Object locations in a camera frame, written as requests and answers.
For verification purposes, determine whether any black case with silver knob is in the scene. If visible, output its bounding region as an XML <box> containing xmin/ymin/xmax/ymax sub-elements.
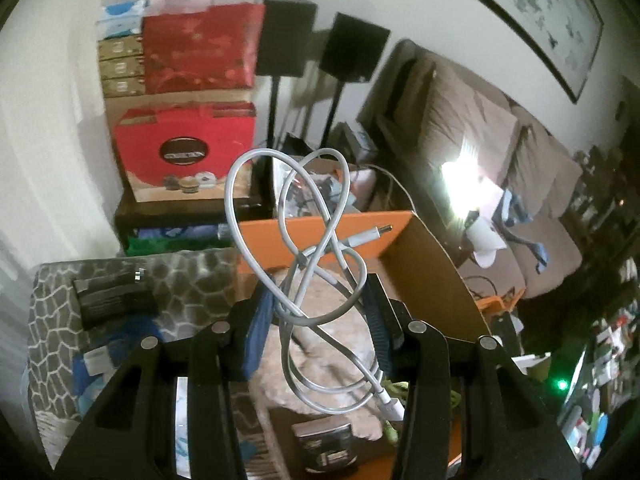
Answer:
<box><xmin>72</xmin><ymin>269</ymin><xmax>157</xmax><ymax>332</ymax></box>

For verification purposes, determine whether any gold flat box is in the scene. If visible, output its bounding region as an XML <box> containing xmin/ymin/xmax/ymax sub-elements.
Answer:
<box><xmin>99</xmin><ymin>57</ymin><xmax>146</xmax><ymax>80</ymax></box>
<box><xmin>97</xmin><ymin>37</ymin><xmax>146</xmax><ymax>61</ymax></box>
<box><xmin>101</xmin><ymin>76</ymin><xmax>147</xmax><ymax>97</ymax></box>

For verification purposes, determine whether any orange cardboard box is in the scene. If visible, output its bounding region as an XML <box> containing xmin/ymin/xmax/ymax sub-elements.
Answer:
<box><xmin>237</xmin><ymin>210</ymin><xmax>496</xmax><ymax>480</ymax></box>

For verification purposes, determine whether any white charging cable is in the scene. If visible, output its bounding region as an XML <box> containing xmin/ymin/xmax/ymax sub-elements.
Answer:
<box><xmin>224</xmin><ymin>147</ymin><xmax>407</xmax><ymax>422</ymax></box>

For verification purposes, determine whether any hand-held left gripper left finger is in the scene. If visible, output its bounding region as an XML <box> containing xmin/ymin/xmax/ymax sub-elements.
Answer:
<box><xmin>52</xmin><ymin>286</ymin><xmax>276</xmax><ymax>480</ymax></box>

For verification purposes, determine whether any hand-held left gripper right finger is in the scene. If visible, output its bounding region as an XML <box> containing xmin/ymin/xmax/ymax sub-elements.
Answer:
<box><xmin>362</xmin><ymin>274</ymin><xmax>586</xmax><ymax>480</ymax></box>

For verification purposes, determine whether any yellow-green patterned item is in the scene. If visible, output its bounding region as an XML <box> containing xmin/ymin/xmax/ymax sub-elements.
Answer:
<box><xmin>382</xmin><ymin>382</ymin><xmax>408</xmax><ymax>445</ymax></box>

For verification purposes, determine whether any brown cardboard carton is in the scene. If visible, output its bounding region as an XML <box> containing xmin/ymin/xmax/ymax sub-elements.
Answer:
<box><xmin>103</xmin><ymin>89</ymin><xmax>256</xmax><ymax>197</ymax></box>

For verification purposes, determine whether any red gift bag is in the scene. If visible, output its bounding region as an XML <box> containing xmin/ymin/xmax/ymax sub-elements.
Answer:
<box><xmin>112</xmin><ymin>102</ymin><xmax>257</xmax><ymax>204</ymax></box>

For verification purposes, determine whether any red floral gift box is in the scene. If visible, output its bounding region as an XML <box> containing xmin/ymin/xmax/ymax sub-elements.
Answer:
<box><xmin>141</xmin><ymin>4</ymin><xmax>266</xmax><ymax>96</ymax></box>

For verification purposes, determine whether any framed ink painting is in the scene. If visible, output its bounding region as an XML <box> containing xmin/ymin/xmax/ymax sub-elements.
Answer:
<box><xmin>420</xmin><ymin>0</ymin><xmax>606</xmax><ymax>106</ymax></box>

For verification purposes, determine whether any black rectangular device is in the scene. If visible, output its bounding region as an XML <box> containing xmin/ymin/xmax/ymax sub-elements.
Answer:
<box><xmin>291</xmin><ymin>420</ymin><xmax>359</xmax><ymax>474</ymax></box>

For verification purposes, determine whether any brown covered sofa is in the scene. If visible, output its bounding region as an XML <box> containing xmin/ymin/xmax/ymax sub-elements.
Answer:
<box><xmin>356</xmin><ymin>39</ymin><xmax>587</xmax><ymax>307</ymax></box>

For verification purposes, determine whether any beige floral oven mitt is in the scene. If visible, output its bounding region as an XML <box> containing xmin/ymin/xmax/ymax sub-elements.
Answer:
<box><xmin>250</xmin><ymin>265</ymin><xmax>402</xmax><ymax>442</ymax></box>

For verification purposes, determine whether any blue cloth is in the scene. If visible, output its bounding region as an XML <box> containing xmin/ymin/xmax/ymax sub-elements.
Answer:
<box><xmin>499</xmin><ymin>187</ymin><xmax>552</xmax><ymax>277</ymax></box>

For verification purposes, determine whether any cluttered shelf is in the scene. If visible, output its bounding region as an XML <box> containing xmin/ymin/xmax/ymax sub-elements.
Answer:
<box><xmin>554</xmin><ymin>105</ymin><xmax>640</xmax><ymax>472</ymax></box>

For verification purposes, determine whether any white paper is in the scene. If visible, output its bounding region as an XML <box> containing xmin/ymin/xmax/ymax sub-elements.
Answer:
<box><xmin>464</xmin><ymin>219</ymin><xmax>507</xmax><ymax>269</ymax></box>

